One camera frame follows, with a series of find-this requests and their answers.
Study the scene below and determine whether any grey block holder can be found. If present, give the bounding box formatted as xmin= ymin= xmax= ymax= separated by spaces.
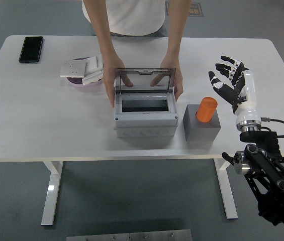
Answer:
xmin=183 ymin=104 xmax=222 ymax=142

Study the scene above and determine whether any person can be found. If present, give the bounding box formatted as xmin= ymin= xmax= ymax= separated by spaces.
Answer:
xmin=81 ymin=0 xmax=169 ymax=37

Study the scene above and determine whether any orange cylindrical battery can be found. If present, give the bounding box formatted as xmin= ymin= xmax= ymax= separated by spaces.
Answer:
xmin=195 ymin=96 xmax=219 ymax=123

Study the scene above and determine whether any grey electrical enclosure box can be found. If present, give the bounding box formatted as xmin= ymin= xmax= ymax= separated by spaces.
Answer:
xmin=113 ymin=87 xmax=179 ymax=138

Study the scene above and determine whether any person's left hand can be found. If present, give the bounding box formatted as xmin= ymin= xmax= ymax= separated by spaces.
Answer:
xmin=150 ymin=57 xmax=184 ymax=102

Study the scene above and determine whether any white switch panel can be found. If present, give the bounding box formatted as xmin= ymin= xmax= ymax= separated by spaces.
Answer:
xmin=85 ymin=54 xmax=105 ymax=74

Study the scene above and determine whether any white socket panel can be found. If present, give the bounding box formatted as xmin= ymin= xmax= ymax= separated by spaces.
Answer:
xmin=59 ymin=60 xmax=88 ymax=78

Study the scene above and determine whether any black smartphone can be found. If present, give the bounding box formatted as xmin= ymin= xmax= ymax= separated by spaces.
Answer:
xmin=18 ymin=36 xmax=44 ymax=63

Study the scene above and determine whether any white table leg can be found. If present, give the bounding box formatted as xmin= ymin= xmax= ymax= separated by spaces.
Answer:
xmin=213 ymin=158 xmax=238 ymax=220
xmin=41 ymin=161 xmax=64 ymax=226

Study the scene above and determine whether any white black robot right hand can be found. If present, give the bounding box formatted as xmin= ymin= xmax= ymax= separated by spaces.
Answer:
xmin=208 ymin=55 xmax=261 ymax=126

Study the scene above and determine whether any person's right hand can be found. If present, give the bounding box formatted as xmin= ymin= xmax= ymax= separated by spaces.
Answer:
xmin=102 ymin=56 xmax=134 ymax=108

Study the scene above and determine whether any grey metal plate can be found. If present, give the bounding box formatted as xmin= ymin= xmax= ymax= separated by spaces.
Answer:
xmin=66 ymin=229 xmax=193 ymax=241

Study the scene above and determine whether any purple bowl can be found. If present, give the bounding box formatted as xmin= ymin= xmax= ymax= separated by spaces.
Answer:
xmin=67 ymin=57 xmax=104 ymax=87

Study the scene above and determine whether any white panel with grey edge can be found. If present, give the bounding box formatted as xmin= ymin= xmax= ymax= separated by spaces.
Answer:
xmin=82 ymin=71 xmax=104 ymax=86

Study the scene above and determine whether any smoky transparent box lid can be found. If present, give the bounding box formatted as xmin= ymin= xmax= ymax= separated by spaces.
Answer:
xmin=114 ymin=67 xmax=177 ymax=94

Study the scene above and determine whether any dark floor sign yellow text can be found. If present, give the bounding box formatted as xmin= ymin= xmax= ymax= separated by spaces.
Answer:
xmin=165 ymin=2 xmax=204 ymax=18

